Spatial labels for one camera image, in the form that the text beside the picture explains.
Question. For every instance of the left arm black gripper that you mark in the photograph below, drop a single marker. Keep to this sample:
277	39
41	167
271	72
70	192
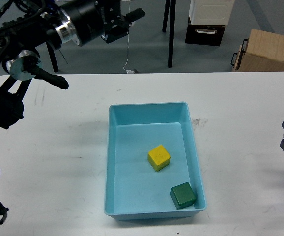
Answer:
84	20

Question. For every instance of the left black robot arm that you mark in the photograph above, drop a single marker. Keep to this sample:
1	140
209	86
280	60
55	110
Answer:
26	24

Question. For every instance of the black table leg right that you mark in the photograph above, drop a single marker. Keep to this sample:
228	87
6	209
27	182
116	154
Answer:
171	31

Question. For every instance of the light wooden box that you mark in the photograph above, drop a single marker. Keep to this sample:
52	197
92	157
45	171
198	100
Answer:
261	52

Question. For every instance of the black table leg far left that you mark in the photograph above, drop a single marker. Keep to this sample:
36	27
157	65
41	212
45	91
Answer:
52	58

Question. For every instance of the yellow wooden block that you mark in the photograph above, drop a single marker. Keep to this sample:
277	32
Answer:
158	158

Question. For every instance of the dark brown drawer box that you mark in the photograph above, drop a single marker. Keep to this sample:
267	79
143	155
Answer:
210	35

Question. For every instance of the black table leg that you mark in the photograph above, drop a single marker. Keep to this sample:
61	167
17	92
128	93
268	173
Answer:
171	31
52	58

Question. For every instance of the white plastic container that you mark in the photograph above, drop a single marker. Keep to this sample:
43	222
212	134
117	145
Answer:
210	12

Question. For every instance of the light blue plastic bin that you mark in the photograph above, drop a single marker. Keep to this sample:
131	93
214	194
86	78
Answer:
133	189

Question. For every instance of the green wooden block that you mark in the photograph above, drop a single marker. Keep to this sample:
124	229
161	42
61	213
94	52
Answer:
182	196

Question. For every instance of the black table leg angled right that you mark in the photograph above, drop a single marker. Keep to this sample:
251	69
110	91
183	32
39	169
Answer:
165	16

